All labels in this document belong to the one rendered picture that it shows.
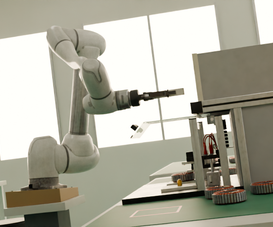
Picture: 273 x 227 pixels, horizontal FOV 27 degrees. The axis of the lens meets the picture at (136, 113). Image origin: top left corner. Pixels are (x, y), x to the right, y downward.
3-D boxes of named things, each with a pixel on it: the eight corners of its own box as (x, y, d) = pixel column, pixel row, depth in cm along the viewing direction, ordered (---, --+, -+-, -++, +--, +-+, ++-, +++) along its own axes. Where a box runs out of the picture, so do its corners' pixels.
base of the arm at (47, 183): (15, 191, 282) (14, 179, 283) (38, 189, 303) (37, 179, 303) (47, 189, 276) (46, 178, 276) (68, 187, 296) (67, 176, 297)
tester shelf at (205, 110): (191, 114, 220) (189, 102, 220) (199, 118, 287) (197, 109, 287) (307, 98, 213) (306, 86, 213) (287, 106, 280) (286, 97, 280)
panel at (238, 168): (240, 186, 217) (229, 109, 218) (236, 174, 282) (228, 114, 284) (243, 186, 217) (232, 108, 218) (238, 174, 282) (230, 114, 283)
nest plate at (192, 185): (161, 192, 235) (160, 189, 235) (164, 188, 250) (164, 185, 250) (197, 188, 232) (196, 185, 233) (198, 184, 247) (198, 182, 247)
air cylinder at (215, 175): (207, 186, 236) (206, 173, 236) (208, 184, 243) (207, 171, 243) (220, 184, 235) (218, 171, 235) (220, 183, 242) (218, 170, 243)
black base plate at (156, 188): (122, 205, 225) (121, 199, 225) (144, 189, 288) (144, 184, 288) (241, 191, 218) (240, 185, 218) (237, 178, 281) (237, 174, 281)
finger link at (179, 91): (167, 90, 247) (167, 89, 246) (183, 87, 246) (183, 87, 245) (168, 97, 247) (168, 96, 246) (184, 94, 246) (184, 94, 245)
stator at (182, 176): (170, 183, 260) (170, 175, 260) (173, 181, 271) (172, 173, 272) (195, 180, 259) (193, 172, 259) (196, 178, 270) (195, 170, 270)
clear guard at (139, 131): (129, 138, 225) (128, 124, 226) (138, 138, 249) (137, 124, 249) (211, 128, 221) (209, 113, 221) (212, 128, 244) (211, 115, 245)
